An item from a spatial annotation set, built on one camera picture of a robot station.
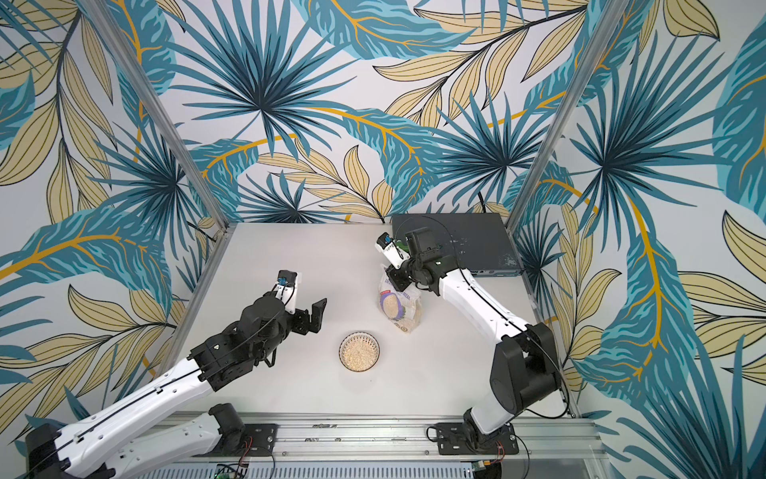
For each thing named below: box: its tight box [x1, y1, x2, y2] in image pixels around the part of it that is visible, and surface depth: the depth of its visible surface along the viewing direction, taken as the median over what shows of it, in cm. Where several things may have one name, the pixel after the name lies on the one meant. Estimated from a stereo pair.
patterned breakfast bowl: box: [339, 331, 382, 373], surface depth 85 cm
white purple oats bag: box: [378, 263, 423, 334], surface depth 87 cm
